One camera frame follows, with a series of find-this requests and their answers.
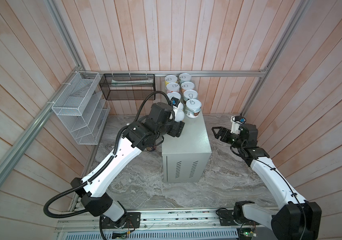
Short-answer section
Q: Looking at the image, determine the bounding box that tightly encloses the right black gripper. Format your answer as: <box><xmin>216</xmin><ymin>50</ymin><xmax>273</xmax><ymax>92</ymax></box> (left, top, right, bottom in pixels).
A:
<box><xmin>212</xmin><ymin>126</ymin><xmax>244</xmax><ymax>151</ymax></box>

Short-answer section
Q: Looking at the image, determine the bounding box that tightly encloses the pink can pull-tab lid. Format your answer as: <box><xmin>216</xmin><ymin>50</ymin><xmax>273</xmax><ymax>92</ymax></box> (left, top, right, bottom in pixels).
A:
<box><xmin>166</xmin><ymin>83</ymin><xmax>180</xmax><ymax>93</ymax></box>

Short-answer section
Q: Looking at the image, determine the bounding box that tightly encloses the yellow can pull-tab lid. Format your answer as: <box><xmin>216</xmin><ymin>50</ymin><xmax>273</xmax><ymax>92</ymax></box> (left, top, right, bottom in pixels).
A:
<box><xmin>164</xmin><ymin>75</ymin><xmax>178</xmax><ymax>86</ymax></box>

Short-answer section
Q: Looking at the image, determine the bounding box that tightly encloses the orange can pull-tab lid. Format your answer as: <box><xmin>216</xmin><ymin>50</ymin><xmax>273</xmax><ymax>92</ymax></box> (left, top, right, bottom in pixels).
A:
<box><xmin>181</xmin><ymin>81</ymin><xmax>195</xmax><ymax>93</ymax></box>

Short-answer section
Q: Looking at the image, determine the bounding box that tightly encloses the green white can pull-tab lid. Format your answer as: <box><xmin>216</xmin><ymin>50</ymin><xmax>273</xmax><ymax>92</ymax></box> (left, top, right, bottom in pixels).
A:
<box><xmin>179</xmin><ymin>73</ymin><xmax>192</xmax><ymax>84</ymax></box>

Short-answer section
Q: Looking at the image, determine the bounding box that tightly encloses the tall can white plastic lid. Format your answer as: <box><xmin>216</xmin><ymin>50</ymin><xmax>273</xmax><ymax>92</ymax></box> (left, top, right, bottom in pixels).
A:
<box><xmin>173</xmin><ymin>103</ymin><xmax>185</xmax><ymax>122</ymax></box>

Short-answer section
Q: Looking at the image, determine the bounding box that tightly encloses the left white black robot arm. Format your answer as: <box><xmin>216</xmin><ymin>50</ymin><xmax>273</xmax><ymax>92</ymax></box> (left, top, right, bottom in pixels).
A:
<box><xmin>71</xmin><ymin>103</ymin><xmax>185</xmax><ymax>224</ymax></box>

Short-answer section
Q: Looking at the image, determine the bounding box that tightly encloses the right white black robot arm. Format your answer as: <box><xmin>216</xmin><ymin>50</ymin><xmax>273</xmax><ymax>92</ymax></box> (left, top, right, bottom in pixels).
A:
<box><xmin>212</xmin><ymin>122</ymin><xmax>322</xmax><ymax>240</ymax></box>

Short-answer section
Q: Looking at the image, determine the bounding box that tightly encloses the grey metal cabinet counter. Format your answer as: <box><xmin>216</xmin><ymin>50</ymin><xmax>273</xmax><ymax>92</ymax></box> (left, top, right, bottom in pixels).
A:
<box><xmin>160</xmin><ymin>80</ymin><xmax>212</xmax><ymax>184</ymax></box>

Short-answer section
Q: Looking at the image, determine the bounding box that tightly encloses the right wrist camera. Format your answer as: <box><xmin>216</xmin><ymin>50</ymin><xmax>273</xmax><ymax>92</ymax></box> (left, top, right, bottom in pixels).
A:
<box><xmin>231</xmin><ymin>116</ymin><xmax>247</xmax><ymax>134</ymax></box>

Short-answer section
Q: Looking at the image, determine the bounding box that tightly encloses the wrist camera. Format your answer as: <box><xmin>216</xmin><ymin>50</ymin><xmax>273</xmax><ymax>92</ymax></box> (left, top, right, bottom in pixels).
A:
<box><xmin>170</xmin><ymin>97</ymin><xmax>180</xmax><ymax>108</ymax></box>
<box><xmin>231</xmin><ymin>116</ymin><xmax>247</xmax><ymax>134</ymax></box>

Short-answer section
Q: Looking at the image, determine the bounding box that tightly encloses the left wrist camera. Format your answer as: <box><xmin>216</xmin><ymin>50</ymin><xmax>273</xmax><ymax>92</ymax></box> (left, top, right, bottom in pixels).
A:
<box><xmin>170</xmin><ymin>97</ymin><xmax>180</xmax><ymax>108</ymax></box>

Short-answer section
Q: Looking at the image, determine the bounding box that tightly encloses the black wire mesh basket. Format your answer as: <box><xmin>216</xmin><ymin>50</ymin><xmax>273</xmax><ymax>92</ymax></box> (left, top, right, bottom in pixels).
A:
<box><xmin>99</xmin><ymin>73</ymin><xmax>156</xmax><ymax>101</ymax></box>

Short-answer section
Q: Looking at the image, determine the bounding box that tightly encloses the horizontal aluminium frame bar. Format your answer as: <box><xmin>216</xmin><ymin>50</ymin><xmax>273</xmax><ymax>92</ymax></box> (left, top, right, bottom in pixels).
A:
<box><xmin>95</xmin><ymin>70</ymin><xmax>267</xmax><ymax>77</ymax></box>

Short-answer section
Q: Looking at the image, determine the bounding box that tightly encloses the white wire mesh shelf rack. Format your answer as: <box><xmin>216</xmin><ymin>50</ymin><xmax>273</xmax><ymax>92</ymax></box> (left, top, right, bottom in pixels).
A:
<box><xmin>52</xmin><ymin>72</ymin><xmax>110</xmax><ymax>145</ymax></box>

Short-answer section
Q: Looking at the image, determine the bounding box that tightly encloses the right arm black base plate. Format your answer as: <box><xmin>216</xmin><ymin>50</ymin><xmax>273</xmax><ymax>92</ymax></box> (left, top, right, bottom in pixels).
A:
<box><xmin>216</xmin><ymin>208</ymin><xmax>239</xmax><ymax>227</ymax></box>

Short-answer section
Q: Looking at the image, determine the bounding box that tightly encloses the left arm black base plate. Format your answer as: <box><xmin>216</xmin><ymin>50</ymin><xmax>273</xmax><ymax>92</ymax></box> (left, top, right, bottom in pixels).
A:
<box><xmin>99</xmin><ymin>212</ymin><xmax>141</xmax><ymax>230</ymax></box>

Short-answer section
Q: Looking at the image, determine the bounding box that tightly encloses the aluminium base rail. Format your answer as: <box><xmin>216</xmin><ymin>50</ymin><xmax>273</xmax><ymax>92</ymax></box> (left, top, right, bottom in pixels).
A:
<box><xmin>54</xmin><ymin>207</ymin><xmax>280</xmax><ymax>233</ymax></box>

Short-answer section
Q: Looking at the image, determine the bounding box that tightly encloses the black corrugated cable conduit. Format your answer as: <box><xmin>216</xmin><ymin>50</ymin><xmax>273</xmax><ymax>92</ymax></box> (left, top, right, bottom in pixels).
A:
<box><xmin>43</xmin><ymin>127</ymin><xmax>128</xmax><ymax>219</ymax></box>

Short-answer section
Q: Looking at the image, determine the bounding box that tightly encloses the right aluminium frame post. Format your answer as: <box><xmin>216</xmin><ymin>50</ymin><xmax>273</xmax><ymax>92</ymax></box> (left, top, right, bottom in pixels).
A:
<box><xmin>240</xmin><ymin>1</ymin><xmax>313</xmax><ymax>116</ymax></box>

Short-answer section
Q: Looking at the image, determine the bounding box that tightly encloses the left aluminium frame bar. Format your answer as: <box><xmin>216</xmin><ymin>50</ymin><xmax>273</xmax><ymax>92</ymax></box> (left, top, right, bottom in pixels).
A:
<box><xmin>0</xmin><ymin>66</ymin><xmax>83</xmax><ymax>187</ymax></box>

